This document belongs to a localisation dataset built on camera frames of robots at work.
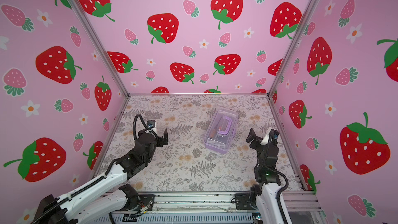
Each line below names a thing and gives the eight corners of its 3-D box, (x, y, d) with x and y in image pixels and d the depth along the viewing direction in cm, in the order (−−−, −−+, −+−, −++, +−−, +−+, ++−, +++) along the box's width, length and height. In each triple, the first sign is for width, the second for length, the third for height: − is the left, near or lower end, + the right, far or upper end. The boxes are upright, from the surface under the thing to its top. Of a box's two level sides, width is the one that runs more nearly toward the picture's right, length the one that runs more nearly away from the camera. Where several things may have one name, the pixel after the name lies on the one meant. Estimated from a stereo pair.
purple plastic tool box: (200, 150, 94) (200, 140, 84) (210, 116, 111) (210, 105, 101) (230, 157, 91) (233, 148, 82) (235, 121, 108) (238, 110, 98)
